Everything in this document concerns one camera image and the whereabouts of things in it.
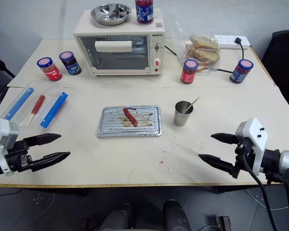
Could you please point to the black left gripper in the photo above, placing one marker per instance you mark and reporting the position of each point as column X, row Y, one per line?
column 17, row 156

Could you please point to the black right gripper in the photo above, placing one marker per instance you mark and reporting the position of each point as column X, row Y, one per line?
column 244, row 154

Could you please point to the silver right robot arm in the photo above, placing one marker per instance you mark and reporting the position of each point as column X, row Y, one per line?
column 287, row 160

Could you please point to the white stick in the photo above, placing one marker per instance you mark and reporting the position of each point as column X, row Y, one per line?
column 193, row 102

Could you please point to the blue plastic strip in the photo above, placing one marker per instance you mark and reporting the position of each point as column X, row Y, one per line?
column 55, row 109
column 20, row 103

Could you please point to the steel cup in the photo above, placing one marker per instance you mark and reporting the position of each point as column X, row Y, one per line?
column 183, row 116

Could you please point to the small dark floor block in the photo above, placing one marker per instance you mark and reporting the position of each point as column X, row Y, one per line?
column 223, row 223

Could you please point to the red label jam jar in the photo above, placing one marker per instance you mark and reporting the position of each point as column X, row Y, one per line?
column 189, row 72
column 50, row 71

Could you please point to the blue label jam jar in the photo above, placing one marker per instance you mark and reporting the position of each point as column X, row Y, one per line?
column 144, row 12
column 71, row 63
column 240, row 72

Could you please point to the dark rounded shape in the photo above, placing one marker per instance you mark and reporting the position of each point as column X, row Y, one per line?
column 174, row 216
column 118, row 217

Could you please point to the silver metal baking tray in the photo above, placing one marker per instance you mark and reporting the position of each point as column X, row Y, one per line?
column 147, row 120

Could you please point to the toasted bread slice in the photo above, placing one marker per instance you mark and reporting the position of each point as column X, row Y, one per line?
column 204, row 55
column 204, row 44
column 206, row 64

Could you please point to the black office chair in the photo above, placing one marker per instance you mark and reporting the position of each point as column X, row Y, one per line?
column 283, row 62

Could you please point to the white power strip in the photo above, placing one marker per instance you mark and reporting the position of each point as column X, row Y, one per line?
column 228, row 42

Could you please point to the clear plastic bread bag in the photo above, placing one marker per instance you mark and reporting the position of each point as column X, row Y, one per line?
column 183, row 36

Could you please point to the cream toaster oven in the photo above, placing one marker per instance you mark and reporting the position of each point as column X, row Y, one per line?
column 121, row 31

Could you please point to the round steel bowl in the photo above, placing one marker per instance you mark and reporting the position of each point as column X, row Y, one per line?
column 110, row 14

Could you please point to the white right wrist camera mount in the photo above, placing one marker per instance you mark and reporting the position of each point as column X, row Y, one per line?
column 254, row 134

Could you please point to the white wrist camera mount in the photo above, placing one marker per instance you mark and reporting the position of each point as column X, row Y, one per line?
column 3, row 137
column 254, row 134

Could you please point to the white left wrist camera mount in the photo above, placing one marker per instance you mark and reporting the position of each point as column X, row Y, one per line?
column 3, row 137

